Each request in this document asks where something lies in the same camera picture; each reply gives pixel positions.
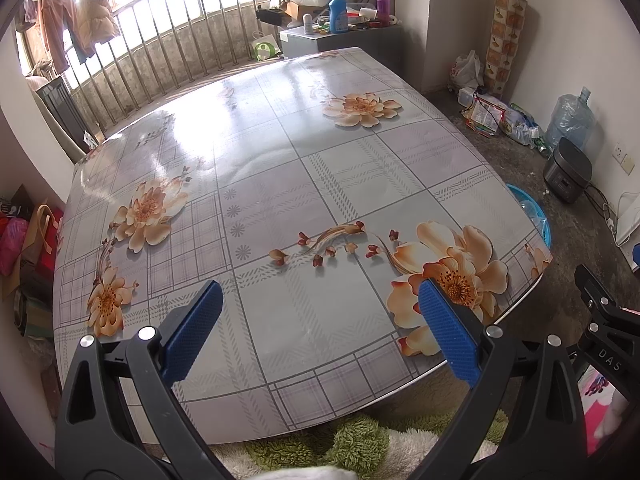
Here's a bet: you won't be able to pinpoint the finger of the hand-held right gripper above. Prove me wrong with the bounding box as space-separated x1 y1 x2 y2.
573 262 640 406

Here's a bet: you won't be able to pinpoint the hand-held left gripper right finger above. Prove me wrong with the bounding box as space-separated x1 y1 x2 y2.
412 280 588 480

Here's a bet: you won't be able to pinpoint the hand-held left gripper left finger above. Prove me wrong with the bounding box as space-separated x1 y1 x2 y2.
55 280 237 480

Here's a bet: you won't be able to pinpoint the blue plastic basket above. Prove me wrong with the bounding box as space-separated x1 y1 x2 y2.
505 183 554 252

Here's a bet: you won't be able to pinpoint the pink printed cloth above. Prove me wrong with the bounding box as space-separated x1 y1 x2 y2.
577 367 632 457

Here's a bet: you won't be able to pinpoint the green white fleece robe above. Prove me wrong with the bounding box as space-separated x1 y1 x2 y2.
215 400 507 480

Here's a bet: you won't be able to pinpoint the black rice cooker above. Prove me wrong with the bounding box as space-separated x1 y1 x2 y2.
542 137 595 205

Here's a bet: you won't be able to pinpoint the brown paper bag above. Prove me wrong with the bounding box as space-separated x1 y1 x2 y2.
20 202 64 282

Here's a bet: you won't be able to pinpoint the floral tablecloth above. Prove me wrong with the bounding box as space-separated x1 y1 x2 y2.
52 47 554 447

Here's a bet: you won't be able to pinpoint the pink bag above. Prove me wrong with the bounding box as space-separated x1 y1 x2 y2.
0 217 29 277

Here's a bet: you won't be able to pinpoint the pile of plastic packaging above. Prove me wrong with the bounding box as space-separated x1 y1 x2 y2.
460 87 549 155

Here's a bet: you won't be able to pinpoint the large blue water jug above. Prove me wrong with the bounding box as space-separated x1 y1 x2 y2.
545 87 597 154

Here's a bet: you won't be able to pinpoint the white plastic bag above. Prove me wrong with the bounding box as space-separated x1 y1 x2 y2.
450 50 484 92

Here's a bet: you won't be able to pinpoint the metal balcony railing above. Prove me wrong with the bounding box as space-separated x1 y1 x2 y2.
20 0 302 132

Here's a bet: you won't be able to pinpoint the white green paper bag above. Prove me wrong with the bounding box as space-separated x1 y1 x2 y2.
251 32 282 63

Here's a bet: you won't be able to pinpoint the patterned paper roll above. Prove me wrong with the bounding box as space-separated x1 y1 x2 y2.
482 0 529 97

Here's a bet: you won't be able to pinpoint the grey cabinet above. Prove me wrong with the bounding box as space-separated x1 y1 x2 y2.
279 24 407 59

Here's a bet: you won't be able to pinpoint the blue detergent bottle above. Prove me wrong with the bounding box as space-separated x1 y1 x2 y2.
327 0 350 35

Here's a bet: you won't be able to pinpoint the open cardboard box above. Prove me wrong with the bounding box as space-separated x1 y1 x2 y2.
285 0 322 24

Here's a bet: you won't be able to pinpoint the hanging pink clothes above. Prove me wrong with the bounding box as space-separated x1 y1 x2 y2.
22 0 122 74

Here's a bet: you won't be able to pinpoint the white cable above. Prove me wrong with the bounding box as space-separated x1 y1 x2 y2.
602 191 640 247

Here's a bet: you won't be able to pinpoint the white wall socket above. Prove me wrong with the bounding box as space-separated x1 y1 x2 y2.
614 144 637 174

